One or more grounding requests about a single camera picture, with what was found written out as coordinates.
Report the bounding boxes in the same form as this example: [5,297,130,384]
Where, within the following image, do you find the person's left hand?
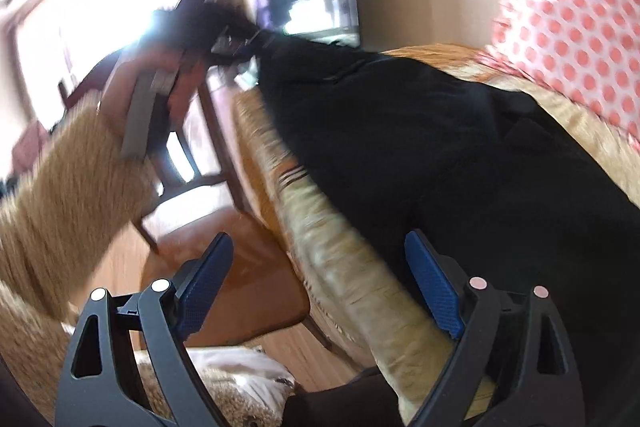
[99,44,208,142]

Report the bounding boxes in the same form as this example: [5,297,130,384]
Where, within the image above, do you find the dark wooden chair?
[56,56,334,353]

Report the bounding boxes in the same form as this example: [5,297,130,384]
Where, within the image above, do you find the orange patterned blanket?
[232,44,639,421]

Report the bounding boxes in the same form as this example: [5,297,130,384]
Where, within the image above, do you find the black pants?
[252,31,639,426]

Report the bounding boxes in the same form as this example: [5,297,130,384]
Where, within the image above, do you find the pink polka dot pillow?
[487,0,639,141]

